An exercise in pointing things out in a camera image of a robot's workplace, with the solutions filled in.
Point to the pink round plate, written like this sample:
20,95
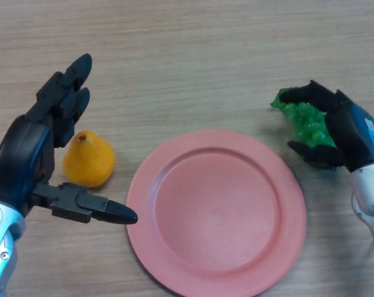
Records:
217,216

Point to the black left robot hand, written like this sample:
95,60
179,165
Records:
19,154

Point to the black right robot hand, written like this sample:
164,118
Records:
350,133

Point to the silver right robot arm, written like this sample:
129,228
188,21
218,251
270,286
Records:
370,191

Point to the green grape bunch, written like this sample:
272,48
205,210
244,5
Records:
307,123

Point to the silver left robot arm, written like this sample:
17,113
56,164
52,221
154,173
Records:
1,247

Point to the yellow pear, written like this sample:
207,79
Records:
91,161

